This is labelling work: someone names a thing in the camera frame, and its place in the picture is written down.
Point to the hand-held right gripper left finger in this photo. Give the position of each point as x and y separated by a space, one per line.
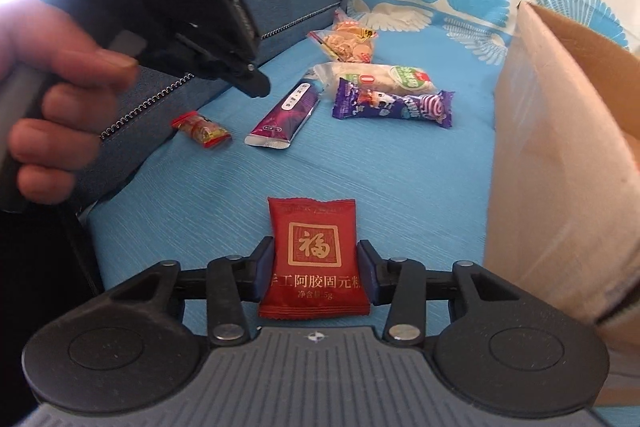
262 267

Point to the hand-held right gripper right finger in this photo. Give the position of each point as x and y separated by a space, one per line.
367 267

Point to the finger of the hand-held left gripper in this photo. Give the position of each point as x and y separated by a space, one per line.
240 74

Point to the red square packet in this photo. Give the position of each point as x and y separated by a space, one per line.
312 247

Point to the purple stick packet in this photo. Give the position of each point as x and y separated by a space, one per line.
285 114

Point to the small red candy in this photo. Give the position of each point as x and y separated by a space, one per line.
200 129

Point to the clear round cracker packet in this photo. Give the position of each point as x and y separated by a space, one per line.
345 42

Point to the pale puffed bar green label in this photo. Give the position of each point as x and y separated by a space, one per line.
380 77

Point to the purple striped candy packet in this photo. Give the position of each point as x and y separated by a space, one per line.
395 107

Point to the brown cardboard box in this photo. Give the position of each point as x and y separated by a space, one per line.
550 157

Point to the person's left hand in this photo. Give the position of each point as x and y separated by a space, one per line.
60 57

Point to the blue white printed sheet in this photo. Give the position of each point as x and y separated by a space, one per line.
400 187

